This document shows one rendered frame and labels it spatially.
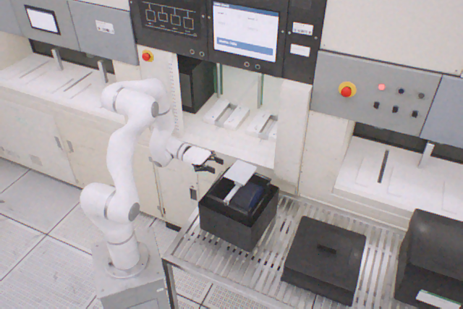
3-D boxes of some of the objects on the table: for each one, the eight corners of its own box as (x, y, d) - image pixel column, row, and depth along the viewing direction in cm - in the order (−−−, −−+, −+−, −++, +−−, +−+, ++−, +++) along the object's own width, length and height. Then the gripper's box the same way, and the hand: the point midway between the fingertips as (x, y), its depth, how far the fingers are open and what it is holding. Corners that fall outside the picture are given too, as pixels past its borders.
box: (391, 299, 162) (409, 263, 146) (398, 244, 182) (414, 206, 166) (472, 329, 153) (500, 294, 137) (469, 267, 174) (494, 229, 158)
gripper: (173, 157, 177) (207, 172, 170) (196, 136, 189) (228, 149, 182) (175, 169, 182) (208, 184, 175) (197, 148, 193) (228, 161, 186)
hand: (215, 165), depth 179 cm, fingers open, 6 cm apart
